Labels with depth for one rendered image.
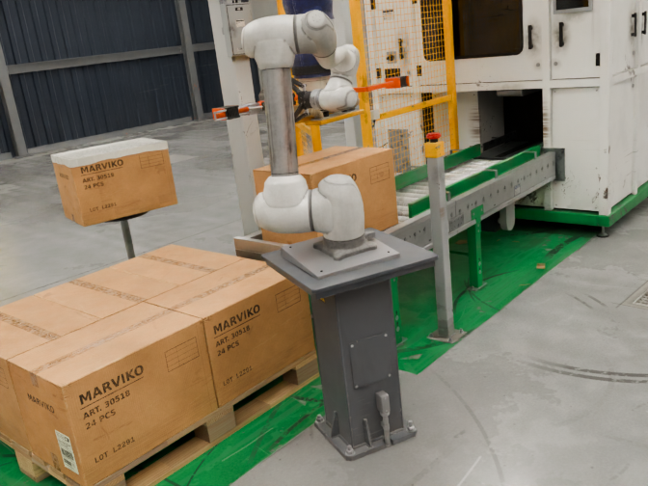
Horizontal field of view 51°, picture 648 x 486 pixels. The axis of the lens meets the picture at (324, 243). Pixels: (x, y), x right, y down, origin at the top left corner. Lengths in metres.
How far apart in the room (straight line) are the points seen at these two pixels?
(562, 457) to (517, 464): 0.17
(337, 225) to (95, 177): 2.11
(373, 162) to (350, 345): 1.17
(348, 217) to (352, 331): 0.42
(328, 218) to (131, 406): 0.98
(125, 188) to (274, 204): 1.97
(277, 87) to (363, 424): 1.30
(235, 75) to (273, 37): 1.86
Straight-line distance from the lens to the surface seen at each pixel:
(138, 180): 4.28
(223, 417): 2.88
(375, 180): 3.39
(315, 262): 2.40
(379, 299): 2.51
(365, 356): 2.55
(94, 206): 4.21
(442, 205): 3.29
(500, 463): 2.64
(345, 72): 2.93
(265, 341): 2.95
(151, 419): 2.66
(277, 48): 2.40
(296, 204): 2.39
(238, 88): 4.25
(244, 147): 4.30
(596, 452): 2.73
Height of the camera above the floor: 1.54
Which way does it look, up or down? 17 degrees down
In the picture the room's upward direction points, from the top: 7 degrees counter-clockwise
